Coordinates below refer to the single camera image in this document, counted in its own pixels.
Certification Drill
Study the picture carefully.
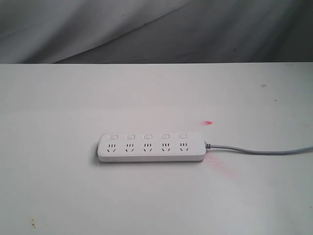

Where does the white five-outlet power strip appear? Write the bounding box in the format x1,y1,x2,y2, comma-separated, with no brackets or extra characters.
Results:
97,132,206,163

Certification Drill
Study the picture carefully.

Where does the grey backdrop cloth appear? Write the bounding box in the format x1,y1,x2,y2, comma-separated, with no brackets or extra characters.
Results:
0,0,313,64

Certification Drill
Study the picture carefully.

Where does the grey power cable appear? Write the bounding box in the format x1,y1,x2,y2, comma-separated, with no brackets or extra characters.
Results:
204,141,313,155

